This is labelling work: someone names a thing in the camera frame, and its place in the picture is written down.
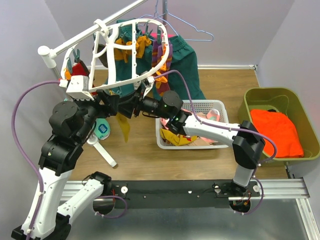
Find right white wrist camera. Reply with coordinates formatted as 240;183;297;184
133;76;155;97

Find purple striped hanging sock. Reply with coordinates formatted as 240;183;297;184
151;40;173;97

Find green trousers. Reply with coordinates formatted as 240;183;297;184
104;19;207;101

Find vertical metal pole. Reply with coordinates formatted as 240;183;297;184
161;0;168;29

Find blue wire hanger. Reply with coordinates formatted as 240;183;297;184
139;0;215;43

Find white round clip hanger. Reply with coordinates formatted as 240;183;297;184
62;18;168;94

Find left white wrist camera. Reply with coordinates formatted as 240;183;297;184
59;75;94;101

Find red hanging garment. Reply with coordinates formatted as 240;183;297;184
64;60;97;95

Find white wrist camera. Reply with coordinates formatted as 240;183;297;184
133;76;155;97
59;75;94;101

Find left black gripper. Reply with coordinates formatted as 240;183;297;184
73;88;121;143

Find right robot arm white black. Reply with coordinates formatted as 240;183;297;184
118;87;266;196

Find orange cloth in bin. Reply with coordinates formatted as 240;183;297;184
250;109;304;158

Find pink socks in basket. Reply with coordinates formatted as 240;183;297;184
159;108;220;147

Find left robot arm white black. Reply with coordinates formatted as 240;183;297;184
11;90;119;240

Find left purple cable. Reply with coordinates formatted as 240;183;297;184
11;79;63;240

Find pink garment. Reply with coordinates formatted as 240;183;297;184
160;33;176;40

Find olive green plastic bin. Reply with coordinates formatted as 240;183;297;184
237;86;320;166

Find dark brown hanging sock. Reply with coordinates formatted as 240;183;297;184
94;43;108;68

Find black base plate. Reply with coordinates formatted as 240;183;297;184
111;179;260;209

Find white drying rack pole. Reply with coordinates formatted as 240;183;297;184
37;0;146;168

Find white laundry basket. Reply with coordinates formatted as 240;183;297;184
155;99;229;150

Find mustard yellow hanging socks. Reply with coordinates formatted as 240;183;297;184
114;34;152;63

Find mustard yellow sock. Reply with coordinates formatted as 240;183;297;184
115;113;131;143

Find aluminium rail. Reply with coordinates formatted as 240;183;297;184
60;178;310;201

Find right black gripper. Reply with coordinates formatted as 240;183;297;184
118;84;170;120

